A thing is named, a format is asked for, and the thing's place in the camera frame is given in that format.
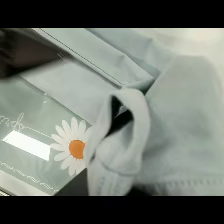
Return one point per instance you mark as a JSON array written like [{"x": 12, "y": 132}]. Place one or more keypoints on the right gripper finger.
[{"x": 76, "y": 186}]

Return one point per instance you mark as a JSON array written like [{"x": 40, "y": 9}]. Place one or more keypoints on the pale blue shirt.
[{"x": 180, "y": 126}]

